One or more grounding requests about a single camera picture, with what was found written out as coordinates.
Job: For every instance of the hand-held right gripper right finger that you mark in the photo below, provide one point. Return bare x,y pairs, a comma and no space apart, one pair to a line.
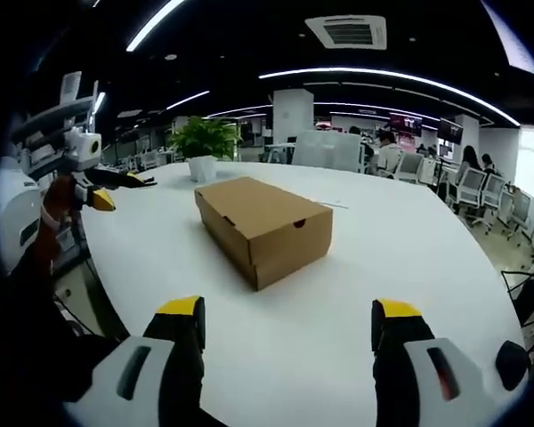
409,369

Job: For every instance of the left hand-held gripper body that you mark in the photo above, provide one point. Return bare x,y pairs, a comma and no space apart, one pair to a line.
83,149

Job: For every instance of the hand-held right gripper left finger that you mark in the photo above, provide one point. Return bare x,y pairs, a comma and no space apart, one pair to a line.
129,378

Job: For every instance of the brown cardboard shoe box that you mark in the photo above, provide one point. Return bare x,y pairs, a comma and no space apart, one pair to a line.
267,222

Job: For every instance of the person's left hand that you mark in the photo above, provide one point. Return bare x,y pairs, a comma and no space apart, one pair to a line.
59,195

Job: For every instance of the grey slatted rack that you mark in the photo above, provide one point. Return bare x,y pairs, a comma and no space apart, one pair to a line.
53,115

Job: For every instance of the white worn device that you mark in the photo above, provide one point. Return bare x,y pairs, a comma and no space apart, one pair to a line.
15,218

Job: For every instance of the green potted plant white pot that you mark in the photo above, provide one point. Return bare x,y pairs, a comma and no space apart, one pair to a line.
204,142

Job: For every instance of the thin ceiling light strip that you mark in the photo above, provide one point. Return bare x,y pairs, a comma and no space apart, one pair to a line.
187,99

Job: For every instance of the black rounded object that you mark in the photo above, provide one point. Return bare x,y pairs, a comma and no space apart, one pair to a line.
512,364

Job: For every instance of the short ceiling light strip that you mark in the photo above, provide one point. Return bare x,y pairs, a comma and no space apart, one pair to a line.
153,24

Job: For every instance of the white mesh office chair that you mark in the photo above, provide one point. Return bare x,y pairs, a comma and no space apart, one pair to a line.
471,187
493,191
518,209
409,166

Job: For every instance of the white partition board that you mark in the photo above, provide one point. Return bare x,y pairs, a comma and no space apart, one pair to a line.
327,149

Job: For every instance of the square ceiling air vent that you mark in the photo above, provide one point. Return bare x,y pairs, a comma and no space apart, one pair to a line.
347,32

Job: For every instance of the long curved ceiling light strip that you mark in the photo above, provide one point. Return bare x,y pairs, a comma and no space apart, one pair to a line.
382,75

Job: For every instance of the wall screen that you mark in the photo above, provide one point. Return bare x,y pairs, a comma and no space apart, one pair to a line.
405,124
451,130

